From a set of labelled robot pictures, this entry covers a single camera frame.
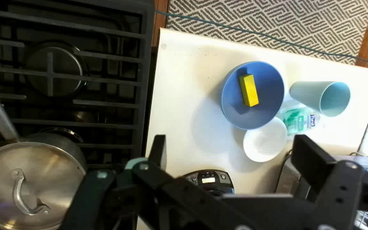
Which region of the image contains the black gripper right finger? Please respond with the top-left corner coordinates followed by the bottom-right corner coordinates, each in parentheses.
top-left (291, 134), bottom-right (364, 230)

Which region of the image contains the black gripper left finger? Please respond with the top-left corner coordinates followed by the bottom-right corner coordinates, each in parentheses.
top-left (60, 134), bottom-right (201, 230)

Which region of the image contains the green white plastic packet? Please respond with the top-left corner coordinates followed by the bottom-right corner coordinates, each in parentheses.
top-left (277, 99), bottom-right (322, 136)

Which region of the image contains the white bowl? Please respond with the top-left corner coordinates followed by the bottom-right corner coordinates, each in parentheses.
top-left (241, 116), bottom-right (288, 163)

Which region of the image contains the light blue cup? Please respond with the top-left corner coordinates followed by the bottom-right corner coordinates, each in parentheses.
top-left (288, 79), bottom-right (352, 117)

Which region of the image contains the black device with display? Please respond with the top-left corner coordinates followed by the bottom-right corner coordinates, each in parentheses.
top-left (182, 168), bottom-right (236, 196)

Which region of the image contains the blue plate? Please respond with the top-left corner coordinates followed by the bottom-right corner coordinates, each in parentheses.
top-left (219, 59), bottom-right (286, 130)

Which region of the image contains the yellow sponge block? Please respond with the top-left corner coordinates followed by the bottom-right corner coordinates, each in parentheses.
top-left (238, 74), bottom-right (260, 108)

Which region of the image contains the black cast iron grate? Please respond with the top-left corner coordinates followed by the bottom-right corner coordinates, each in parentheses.
top-left (0, 5), bottom-right (148, 154)

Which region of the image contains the stainless steel saucepan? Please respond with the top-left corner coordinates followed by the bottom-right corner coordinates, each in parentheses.
top-left (0, 68), bottom-right (89, 172)

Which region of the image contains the round black burner cap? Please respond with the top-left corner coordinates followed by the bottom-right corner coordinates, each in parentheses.
top-left (23, 42), bottom-right (85, 98)

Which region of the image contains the stainless steel pot lid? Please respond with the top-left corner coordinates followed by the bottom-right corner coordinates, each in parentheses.
top-left (0, 140), bottom-right (86, 230)

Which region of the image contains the grey patterned rug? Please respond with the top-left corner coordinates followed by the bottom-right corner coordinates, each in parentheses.
top-left (164, 0), bottom-right (368, 66)

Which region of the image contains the burner with shiny ring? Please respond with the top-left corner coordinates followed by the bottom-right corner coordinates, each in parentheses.
top-left (72, 109), bottom-right (94, 123)

